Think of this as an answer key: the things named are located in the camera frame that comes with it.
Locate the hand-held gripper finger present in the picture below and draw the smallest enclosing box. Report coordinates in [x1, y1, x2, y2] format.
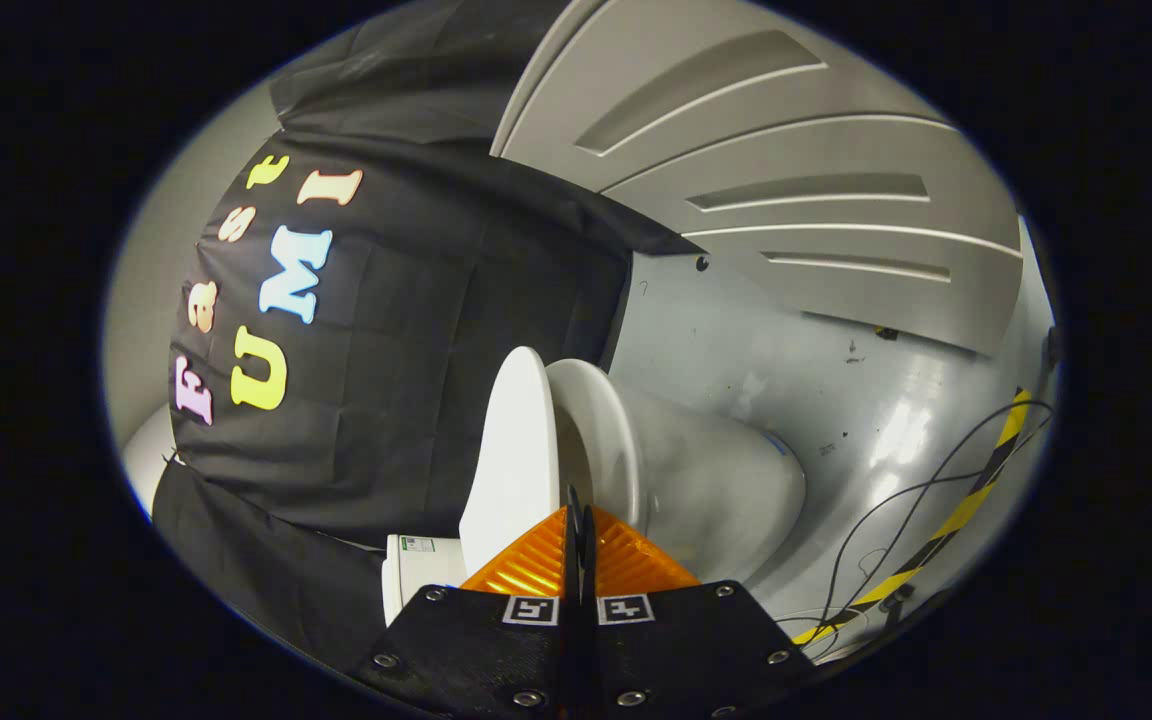
[351, 487, 582, 720]
[581, 505, 817, 720]

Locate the black lid pull tab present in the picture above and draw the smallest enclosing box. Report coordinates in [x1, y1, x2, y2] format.
[564, 485, 597, 541]

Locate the white toilet lid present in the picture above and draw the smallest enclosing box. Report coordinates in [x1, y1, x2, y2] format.
[458, 347, 559, 581]

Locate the white toilet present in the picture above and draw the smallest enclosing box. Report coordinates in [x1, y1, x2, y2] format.
[381, 375, 807, 621]

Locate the black backdrop cloth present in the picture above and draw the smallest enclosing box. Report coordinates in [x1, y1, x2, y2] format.
[151, 0, 707, 681]

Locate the yellow black floor tape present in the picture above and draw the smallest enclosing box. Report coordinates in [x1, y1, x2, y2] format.
[791, 388, 1034, 646]

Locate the white drawer cabinet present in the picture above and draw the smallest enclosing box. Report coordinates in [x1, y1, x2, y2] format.
[491, 0, 1025, 356]

